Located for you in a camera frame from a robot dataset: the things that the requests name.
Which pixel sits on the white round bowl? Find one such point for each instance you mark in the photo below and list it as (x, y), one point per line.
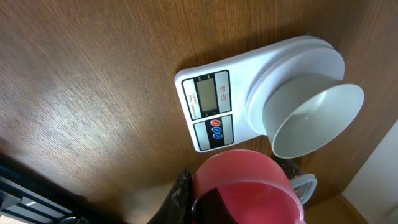
(309, 111)

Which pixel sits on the pink measuring scoop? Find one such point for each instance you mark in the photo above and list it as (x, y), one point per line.
(253, 187)

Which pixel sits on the red adzuki beans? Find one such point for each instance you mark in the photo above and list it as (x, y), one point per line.
(290, 168)

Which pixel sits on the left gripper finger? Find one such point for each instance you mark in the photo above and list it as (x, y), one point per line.
(177, 206)

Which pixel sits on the clear plastic container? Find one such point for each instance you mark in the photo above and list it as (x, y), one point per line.
(304, 187)

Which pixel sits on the white digital kitchen scale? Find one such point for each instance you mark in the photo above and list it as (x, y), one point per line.
(223, 101)

